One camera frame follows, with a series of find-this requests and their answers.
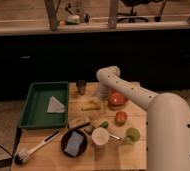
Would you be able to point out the dark metal cup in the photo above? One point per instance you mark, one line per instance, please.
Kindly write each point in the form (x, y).
(81, 87)

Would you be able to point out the black office chair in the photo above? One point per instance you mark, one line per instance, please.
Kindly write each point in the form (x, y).
(132, 16)

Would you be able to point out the white dish brush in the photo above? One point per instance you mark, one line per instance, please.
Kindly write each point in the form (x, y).
(24, 154)

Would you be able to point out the metal spoon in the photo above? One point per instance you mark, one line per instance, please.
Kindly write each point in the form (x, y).
(116, 137)

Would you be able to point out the green cup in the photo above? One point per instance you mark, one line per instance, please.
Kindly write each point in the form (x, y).
(132, 135)

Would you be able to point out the wooden table leg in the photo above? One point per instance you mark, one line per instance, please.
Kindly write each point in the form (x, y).
(52, 7)
(113, 10)

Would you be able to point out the yellow banana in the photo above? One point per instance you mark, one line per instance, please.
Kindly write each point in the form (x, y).
(91, 105)

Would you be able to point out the wooden block brush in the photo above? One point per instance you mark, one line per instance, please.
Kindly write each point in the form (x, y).
(77, 123)

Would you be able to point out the green vegetable toy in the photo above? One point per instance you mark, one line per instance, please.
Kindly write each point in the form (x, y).
(91, 128)

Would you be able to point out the black plate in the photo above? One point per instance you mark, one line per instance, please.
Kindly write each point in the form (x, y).
(83, 146)

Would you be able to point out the wooden table leg middle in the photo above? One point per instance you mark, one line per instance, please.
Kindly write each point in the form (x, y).
(113, 10)

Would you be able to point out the white folded cloth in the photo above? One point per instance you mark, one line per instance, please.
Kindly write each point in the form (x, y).
(55, 106)

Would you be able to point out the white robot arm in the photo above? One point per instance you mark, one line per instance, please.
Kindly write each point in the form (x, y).
(168, 121)

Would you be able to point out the blue sponge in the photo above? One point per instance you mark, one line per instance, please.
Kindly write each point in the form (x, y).
(73, 143)

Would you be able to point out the green plastic tray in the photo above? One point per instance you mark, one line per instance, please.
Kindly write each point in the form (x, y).
(34, 114)

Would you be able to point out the white cup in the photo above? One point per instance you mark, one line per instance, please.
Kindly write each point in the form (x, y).
(100, 137)

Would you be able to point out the orange bowl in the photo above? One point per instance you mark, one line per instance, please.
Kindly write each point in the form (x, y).
(116, 100)

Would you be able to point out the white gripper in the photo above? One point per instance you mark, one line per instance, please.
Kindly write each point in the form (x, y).
(102, 91)

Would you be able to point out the wooden table leg left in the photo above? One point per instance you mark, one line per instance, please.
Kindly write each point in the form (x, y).
(52, 7)

